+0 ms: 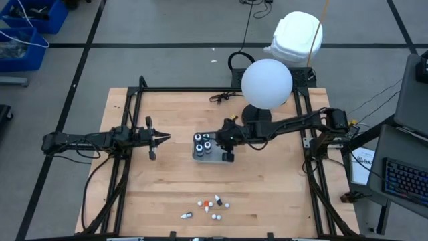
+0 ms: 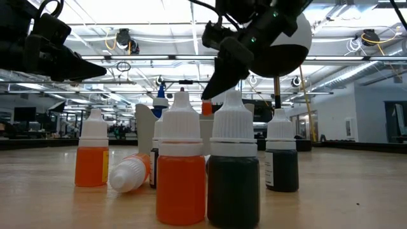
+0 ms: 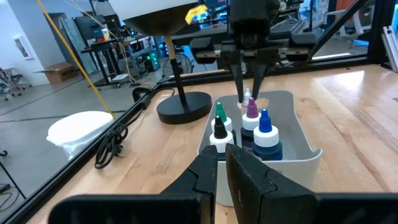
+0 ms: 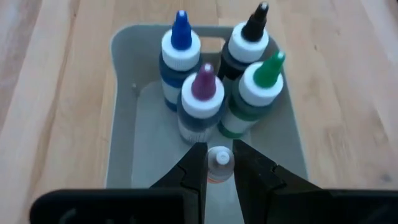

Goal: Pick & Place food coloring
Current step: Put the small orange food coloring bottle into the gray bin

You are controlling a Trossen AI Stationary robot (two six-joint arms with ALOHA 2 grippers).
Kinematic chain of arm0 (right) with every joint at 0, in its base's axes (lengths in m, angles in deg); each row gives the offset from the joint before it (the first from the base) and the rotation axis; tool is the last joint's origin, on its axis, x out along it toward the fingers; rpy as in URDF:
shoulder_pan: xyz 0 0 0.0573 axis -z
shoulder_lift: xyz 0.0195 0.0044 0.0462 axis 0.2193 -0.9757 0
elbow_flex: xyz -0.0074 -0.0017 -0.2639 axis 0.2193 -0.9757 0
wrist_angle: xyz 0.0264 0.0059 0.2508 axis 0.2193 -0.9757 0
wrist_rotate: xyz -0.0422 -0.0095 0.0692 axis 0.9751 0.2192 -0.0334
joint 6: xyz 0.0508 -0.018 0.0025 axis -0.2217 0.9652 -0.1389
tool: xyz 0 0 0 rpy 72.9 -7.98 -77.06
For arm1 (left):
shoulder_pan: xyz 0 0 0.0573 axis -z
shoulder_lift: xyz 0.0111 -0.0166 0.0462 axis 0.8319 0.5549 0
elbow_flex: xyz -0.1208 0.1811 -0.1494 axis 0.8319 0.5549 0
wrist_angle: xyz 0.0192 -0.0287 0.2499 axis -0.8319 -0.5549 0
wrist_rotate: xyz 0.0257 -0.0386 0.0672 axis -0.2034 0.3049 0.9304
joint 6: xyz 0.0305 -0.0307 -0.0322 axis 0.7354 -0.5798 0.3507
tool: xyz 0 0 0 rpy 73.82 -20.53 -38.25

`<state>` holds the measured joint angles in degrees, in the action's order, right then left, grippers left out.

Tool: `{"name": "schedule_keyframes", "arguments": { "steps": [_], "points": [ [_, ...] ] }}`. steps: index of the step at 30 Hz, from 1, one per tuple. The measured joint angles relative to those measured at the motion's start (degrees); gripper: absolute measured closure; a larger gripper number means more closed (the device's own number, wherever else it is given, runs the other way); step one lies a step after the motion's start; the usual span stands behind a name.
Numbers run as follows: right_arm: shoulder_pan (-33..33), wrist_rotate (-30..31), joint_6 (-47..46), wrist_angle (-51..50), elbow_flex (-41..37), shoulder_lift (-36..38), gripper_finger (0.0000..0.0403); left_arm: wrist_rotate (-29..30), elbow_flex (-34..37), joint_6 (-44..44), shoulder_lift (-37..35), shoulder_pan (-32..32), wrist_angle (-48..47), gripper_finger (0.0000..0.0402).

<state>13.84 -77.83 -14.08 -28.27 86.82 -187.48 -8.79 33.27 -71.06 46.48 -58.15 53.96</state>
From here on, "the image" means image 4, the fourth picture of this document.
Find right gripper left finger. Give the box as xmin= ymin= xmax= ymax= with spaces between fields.
xmin=150 ymin=142 xmax=208 ymax=224

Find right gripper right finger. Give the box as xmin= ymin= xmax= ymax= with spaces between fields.
xmin=232 ymin=139 xmax=330 ymax=224

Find small red dropper bottle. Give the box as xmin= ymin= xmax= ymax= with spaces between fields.
xmin=206 ymin=146 xmax=235 ymax=184

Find grey plastic bin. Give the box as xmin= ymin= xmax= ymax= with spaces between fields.
xmin=104 ymin=24 xmax=309 ymax=224

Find large purple-capped coloring bottle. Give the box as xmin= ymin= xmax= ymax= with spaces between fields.
xmin=176 ymin=62 xmax=226 ymax=144

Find large green-capped coloring bottle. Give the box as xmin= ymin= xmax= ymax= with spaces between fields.
xmin=216 ymin=50 xmax=286 ymax=139

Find large blue-capped coloring bottle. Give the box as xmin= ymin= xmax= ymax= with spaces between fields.
xmin=158 ymin=9 xmax=203 ymax=113

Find large black-capped coloring bottle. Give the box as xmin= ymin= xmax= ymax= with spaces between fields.
xmin=216 ymin=1 xmax=271 ymax=82

